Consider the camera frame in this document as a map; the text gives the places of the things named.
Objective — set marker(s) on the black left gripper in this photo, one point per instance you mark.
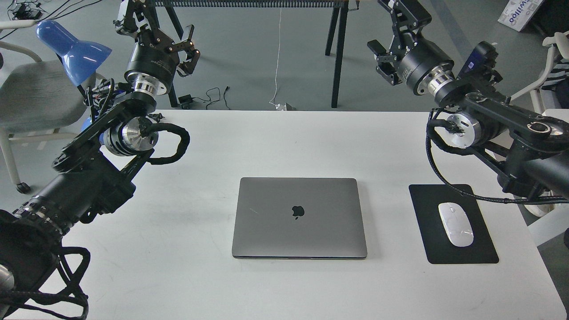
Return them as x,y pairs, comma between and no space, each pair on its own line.
155,58

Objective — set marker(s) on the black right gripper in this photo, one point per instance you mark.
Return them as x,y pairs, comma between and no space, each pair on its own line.
424,68

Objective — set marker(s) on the grey laptop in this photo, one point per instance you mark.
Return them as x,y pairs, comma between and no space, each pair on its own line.
299,218

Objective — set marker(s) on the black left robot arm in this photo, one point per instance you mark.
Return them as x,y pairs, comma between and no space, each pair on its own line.
96,169

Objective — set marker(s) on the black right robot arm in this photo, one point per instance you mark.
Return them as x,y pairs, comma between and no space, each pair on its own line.
527,151

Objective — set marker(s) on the black trestle table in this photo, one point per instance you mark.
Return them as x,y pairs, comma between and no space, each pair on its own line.
253,58

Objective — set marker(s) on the blue desk lamp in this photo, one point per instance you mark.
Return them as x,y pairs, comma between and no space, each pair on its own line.
80,59

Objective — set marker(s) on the white blue cardboard box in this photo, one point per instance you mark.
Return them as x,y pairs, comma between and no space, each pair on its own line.
518,13

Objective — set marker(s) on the grey office chair left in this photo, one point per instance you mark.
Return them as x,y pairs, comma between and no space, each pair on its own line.
37,100

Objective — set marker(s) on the grey office chair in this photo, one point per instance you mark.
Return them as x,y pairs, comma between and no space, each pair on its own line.
544,92
37,100

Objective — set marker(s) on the grey office chair right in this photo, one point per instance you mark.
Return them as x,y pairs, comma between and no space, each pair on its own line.
544,92

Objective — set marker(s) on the black mouse pad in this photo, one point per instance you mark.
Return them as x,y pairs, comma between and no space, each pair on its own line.
438,247

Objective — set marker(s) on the white computer mouse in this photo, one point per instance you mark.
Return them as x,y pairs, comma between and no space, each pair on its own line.
456,224

